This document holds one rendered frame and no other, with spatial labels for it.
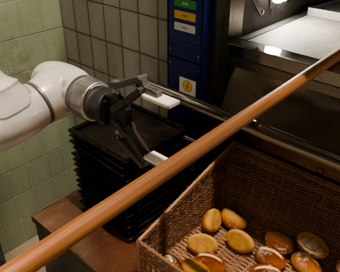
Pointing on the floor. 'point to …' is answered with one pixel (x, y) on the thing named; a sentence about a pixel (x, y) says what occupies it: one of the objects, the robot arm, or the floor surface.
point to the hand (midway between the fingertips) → (170, 135)
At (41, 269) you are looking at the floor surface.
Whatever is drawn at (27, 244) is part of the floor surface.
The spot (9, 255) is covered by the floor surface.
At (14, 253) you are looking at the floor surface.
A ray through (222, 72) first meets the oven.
